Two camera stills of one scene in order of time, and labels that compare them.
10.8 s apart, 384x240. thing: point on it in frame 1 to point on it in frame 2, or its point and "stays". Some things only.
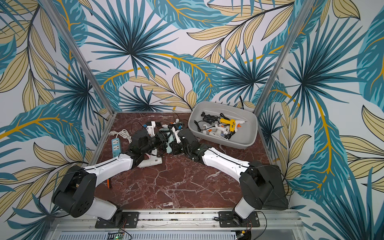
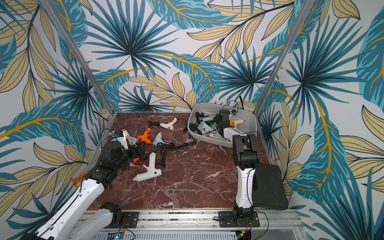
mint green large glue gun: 171,138 to 207,126
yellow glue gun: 232,123 stays
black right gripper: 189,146 to 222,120
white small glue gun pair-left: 237,122 stays
